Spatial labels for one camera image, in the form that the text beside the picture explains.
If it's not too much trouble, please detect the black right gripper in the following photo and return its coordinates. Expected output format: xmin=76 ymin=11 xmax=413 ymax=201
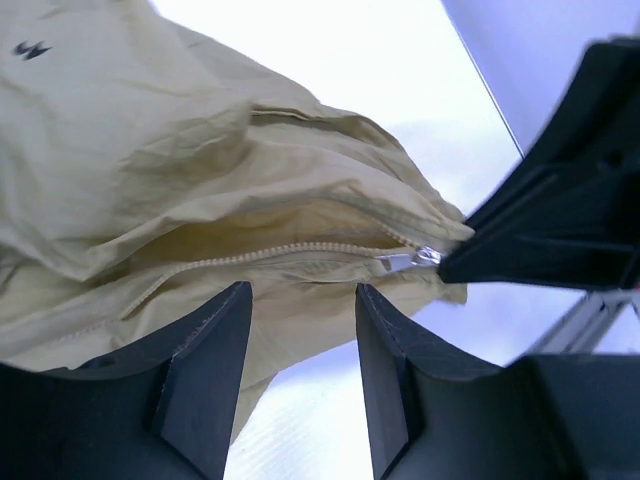
xmin=438 ymin=37 xmax=639 ymax=290

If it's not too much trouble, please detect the aluminium front rail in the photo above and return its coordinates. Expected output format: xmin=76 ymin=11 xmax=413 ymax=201
xmin=526 ymin=288 xmax=639 ymax=354

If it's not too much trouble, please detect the olive yellow hooded jacket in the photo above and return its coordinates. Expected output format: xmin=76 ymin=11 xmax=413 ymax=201
xmin=1 ymin=1 xmax=472 ymax=432

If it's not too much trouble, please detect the metal zipper pull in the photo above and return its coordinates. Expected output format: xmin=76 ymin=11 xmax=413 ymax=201
xmin=377 ymin=246 xmax=445 ymax=273

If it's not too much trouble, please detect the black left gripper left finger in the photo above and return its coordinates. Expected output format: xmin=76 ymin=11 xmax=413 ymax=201
xmin=1 ymin=282 xmax=252 ymax=479

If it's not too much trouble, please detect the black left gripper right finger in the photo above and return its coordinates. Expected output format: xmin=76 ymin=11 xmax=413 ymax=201
xmin=355 ymin=284 xmax=639 ymax=479

